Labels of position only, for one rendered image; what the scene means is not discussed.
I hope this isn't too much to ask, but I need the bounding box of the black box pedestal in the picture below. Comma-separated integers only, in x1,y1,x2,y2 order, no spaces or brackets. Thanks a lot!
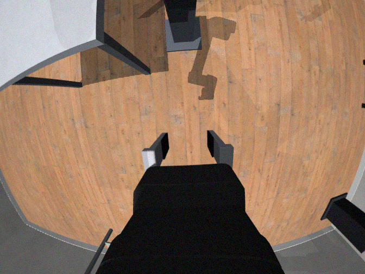
320,192,365,256

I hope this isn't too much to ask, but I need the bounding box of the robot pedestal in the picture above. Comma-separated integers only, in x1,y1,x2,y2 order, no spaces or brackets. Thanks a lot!
163,0,204,53

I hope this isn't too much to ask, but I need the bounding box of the white table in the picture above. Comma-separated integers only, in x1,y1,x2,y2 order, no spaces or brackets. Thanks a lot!
0,0,152,92

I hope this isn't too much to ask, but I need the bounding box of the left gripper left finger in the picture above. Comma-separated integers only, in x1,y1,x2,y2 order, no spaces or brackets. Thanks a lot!
142,132,170,170

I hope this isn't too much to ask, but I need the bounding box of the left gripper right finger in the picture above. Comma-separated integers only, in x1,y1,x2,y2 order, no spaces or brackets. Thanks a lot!
206,130,235,167

